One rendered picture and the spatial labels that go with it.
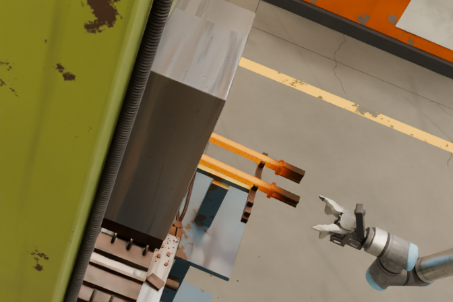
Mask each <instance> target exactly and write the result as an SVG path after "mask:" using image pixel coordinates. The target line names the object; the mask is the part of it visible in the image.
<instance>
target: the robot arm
mask: <svg viewBox="0 0 453 302"><path fill-rule="evenodd" d="M319 198H320V199H321V200H322V201H323V202H325V203H326V206H325V209H324V212H325V213H326V214H327V215H330V214H333V215H334V216H335V217H336V218H338V219H336V220H335V221H334V224H331V225H320V224H317V225H315V226H313V227H312V229H314V230H316V231H319V232H320V234H319V239H323V238H324V237H326V236H327V235H330V238H331V239H330V241H331V242H333V243H335V244H337V245H340V246H342V247H344V246H345V244H347V245H349V246H351V247H354V248H355V249H358V250H361V249H362V248H363V249H364V251H365V252H367V253H369V254H371V255H374V256H375V257H377V258H376V259H375V261H374V262H373V263H372V265H370V266H369V267H368V269H367V271H366V273H365V277H366V280H367V282H368V283H369V285H370V286H371V287H373V288H374V289H375V290H378V291H384V290H386V289H387V288H388V287H389V286H422V287H424V286H429V285H431V284H433V283H434V281H435V280H439V279H442V278H446V277H449V276H453V247H451V248H449V249H445V250H443V251H439V252H437V253H433V254H431V255H428V256H423V257H420V258H418V254H419V249H418V247H417V246H416V245H415V244H413V243H411V242H408V241H406V240H404V239H401V238H400V237H397V236H395V235H393V234H391V233H388V232H386V231H384V230H381V229H379V228H377V227H376V226H375V227H373V228H371V227H367V228H366V229H365V209H364V204H356V208H355V210H354V215H355V218H356V219H354V218H353V216H352V215H351V214H350V213H349V211H348V210H347V209H346V208H345V207H343V206H341V205H340V204H339V203H337V202H334V201H333V200H330V199H328V198H325V197H323V196H321V195H320V196H319ZM333 240H335V241H338V242H340V243H341V244H339V243H337V242H335V241H333Z"/></svg>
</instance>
